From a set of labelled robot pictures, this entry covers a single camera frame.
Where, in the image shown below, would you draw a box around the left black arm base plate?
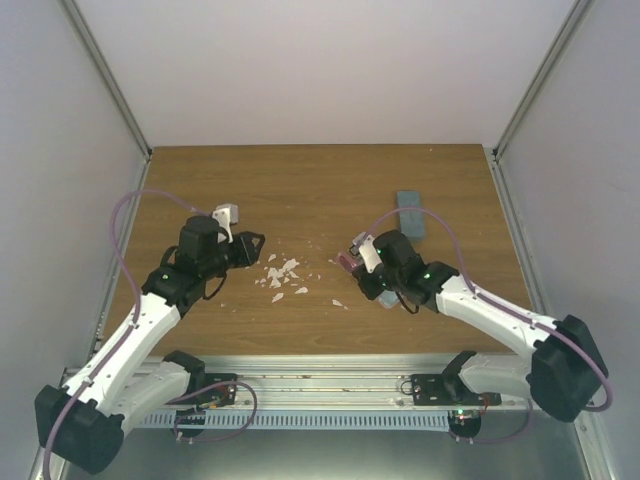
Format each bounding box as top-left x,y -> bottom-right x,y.
168,372 -> 238,408

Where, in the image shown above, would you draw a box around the pink tinted sunglasses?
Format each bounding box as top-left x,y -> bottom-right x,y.
336,252 -> 360,273

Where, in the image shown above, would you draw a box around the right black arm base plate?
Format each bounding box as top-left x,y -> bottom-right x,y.
399,374 -> 502,407

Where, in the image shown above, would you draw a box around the pink glasses case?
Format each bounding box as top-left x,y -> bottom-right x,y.
335,251 -> 401,311

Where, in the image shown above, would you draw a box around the right aluminium frame post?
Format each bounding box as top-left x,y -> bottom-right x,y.
492,0 -> 596,161

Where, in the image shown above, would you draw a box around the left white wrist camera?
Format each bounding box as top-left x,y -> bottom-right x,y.
211,203 -> 239,243

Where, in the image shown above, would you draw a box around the aluminium frame post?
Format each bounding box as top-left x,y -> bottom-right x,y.
58,0 -> 153,161
492,0 -> 596,161

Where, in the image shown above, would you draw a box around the left aluminium frame post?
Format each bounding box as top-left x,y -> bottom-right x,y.
58,0 -> 153,161

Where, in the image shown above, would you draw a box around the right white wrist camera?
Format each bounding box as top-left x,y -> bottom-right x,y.
349,232 -> 382,273

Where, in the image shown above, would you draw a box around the aluminium frame rail front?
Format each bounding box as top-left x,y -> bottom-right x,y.
57,354 -> 596,411

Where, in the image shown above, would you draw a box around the teal glasses case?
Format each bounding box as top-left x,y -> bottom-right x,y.
396,190 -> 427,243

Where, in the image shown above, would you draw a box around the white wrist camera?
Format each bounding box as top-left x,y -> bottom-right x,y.
349,232 -> 382,273
211,203 -> 239,243

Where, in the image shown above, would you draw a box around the grey slotted cable duct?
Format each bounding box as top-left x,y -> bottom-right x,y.
134,410 -> 451,432

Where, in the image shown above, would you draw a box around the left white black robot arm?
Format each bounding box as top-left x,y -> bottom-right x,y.
34,207 -> 265,479

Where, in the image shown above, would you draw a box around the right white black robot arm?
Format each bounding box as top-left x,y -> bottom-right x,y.
350,230 -> 608,423

